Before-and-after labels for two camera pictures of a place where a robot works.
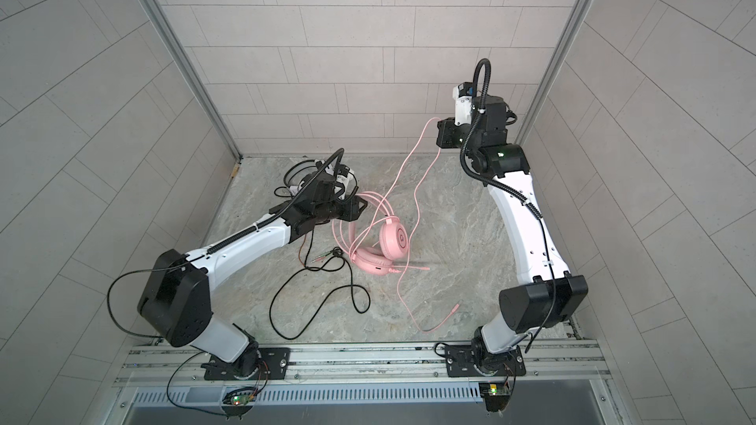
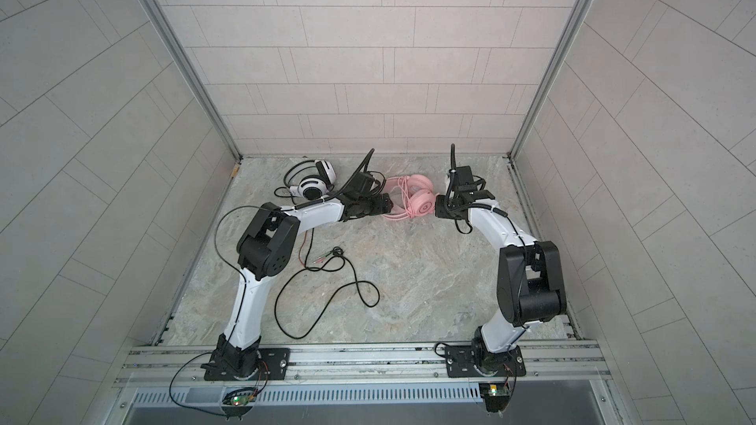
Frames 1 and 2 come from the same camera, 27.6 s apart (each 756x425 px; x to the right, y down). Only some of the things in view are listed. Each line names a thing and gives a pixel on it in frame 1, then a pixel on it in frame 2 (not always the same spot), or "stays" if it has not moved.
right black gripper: (448, 129) → (440, 207)
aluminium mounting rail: (167, 364) stays
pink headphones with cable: (365, 227) → (418, 195)
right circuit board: (495, 394) stays
